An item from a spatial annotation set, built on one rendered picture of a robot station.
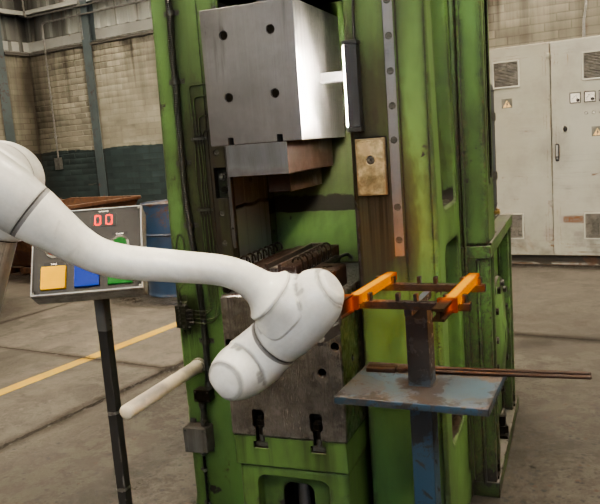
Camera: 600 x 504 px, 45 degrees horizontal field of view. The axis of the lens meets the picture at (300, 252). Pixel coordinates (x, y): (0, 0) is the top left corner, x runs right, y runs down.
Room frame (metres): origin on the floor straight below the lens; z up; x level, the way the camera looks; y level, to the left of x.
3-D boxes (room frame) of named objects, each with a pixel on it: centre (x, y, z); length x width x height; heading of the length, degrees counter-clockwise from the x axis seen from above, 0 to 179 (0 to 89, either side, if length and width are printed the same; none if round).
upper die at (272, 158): (2.35, 0.03, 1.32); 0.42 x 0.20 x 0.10; 159
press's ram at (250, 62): (2.34, -0.01, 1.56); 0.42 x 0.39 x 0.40; 159
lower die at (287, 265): (2.35, 0.03, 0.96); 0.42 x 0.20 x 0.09; 159
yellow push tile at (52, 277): (2.15, 0.75, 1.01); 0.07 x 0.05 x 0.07; 94
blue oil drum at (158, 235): (6.90, 1.21, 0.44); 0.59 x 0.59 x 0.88
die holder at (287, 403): (2.34, -0.02, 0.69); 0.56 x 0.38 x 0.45; 159
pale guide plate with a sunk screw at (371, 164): (2.16, -0.23, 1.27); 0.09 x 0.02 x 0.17; 69
